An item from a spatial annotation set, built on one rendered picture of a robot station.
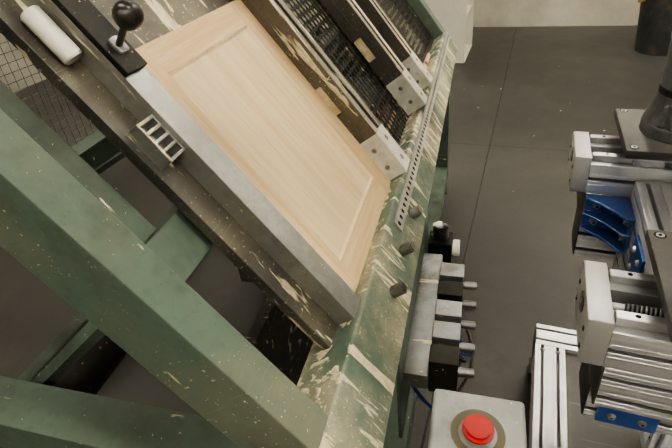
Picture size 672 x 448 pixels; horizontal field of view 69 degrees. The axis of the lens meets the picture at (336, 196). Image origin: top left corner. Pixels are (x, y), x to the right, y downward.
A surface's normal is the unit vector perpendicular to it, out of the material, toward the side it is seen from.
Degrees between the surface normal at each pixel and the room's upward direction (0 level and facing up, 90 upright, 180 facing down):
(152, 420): 0
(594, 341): 90
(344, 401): 55
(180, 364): 90
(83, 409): 0
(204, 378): 90
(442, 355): 0
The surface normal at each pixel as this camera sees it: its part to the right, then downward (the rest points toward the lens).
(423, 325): -0.10, -0.84
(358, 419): 0.73, -0.44
